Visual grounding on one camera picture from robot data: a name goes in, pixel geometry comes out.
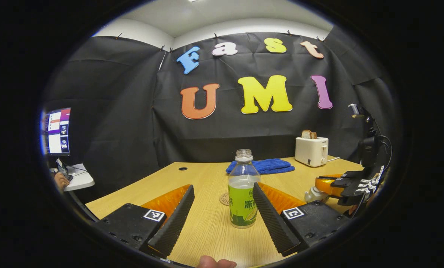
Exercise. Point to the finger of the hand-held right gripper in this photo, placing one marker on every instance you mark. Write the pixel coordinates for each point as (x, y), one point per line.
(352, 175)
(328, 186)

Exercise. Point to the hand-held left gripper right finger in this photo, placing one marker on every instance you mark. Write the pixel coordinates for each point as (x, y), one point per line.
(270, 223)

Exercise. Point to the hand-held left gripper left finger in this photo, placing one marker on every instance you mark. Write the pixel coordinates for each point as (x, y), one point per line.
(177, 223)

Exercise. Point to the white floral teacup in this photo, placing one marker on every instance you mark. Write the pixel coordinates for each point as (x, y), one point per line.
(313, 195)

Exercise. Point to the green label water bottle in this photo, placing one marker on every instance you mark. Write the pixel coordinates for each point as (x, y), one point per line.
(242, 208)

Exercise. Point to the round brown coaster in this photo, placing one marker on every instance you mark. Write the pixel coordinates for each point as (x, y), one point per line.
(224, 199)

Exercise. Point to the white toaster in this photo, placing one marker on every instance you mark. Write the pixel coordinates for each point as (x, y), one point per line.
(311, 150)

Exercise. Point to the bread slice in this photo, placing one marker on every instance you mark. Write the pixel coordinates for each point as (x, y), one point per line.
(308, 134)

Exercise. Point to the blue towel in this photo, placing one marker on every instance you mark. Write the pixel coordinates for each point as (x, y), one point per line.
(274, 165)

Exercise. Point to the black backdrop cloth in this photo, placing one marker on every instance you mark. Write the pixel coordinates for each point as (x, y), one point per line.
(132, 130)

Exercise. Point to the white side desk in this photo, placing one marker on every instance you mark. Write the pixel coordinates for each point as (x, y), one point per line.
(80, 180)

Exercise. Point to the computer monitor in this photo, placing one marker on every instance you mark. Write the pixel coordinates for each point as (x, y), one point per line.
(57, 130)

